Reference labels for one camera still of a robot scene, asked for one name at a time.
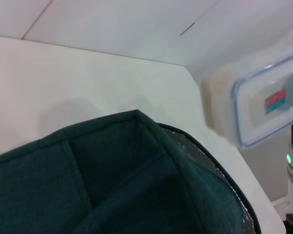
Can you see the dark teal insulated lunch bag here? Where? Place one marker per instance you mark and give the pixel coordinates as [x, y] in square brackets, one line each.
[39, 182]

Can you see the clear food container blue seal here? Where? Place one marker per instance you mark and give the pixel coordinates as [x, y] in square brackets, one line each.
[254, 117]

